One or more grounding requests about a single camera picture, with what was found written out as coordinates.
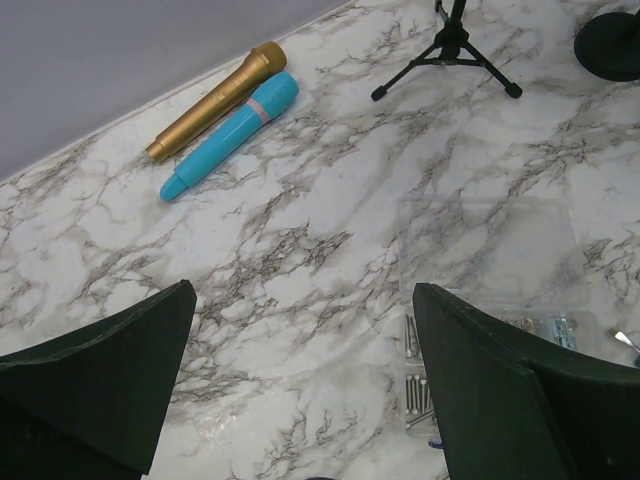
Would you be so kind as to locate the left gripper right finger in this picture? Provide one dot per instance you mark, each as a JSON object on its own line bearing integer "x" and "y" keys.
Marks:
{"x": 511, "y": 405}

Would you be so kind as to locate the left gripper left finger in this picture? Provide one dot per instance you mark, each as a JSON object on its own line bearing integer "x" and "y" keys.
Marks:
{"x": 91, "y": 404}

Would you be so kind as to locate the blue microphone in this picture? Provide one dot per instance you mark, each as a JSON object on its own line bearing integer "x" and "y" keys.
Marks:
{"x": 270, "y": 100}

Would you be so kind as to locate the black tripod microphone stand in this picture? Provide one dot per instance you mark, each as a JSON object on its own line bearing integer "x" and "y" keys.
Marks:
{"x": 451, "y": 47}

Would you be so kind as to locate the gold microphone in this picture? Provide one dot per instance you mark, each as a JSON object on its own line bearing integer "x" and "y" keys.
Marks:
{"x": 259, "y": 65}

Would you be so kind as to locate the clear plastic screw box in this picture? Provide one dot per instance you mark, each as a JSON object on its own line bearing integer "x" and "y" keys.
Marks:
{"x": 515, "y": 259}

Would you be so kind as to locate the black shock-mount round-base stand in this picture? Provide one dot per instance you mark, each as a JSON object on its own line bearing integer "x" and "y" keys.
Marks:
{"x": 607, "y": 46}

